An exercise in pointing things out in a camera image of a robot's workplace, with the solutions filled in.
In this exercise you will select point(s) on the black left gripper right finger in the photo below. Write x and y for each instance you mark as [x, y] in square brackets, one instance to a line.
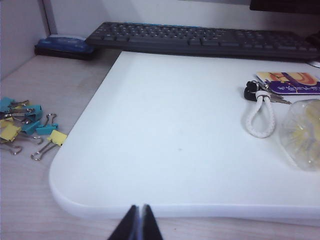
[150, 225]

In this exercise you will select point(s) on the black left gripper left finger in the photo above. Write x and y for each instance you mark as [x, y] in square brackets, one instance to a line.
[128, 225]

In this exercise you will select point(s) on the white raised desk board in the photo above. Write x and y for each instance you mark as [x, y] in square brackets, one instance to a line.
[162, 125]

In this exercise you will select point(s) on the yellow binder clip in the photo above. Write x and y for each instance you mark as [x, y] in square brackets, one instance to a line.
[10, 133]
[58, 138]

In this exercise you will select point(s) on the teal binder clip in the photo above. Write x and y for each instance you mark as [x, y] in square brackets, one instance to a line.
[47, 130]
[6, 104]
[30, 127]
[35, 110]

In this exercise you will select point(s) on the clear bottle with yellow label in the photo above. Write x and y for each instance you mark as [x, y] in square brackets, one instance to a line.
[305, 135]

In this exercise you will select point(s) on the blue black board eraser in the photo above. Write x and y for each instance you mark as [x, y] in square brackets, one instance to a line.
[62, 46]

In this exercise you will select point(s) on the black computer keyboard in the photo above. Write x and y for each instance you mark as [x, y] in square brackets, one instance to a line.
[200, 40]

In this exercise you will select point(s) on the purple yellow plastic card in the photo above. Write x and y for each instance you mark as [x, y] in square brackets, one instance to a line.
[295, 85]

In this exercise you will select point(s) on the black computer monitor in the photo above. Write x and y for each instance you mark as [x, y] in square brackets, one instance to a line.
[285, 5]

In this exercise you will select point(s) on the grey aluminium partition frame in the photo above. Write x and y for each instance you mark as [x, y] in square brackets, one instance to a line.
[50, 15]

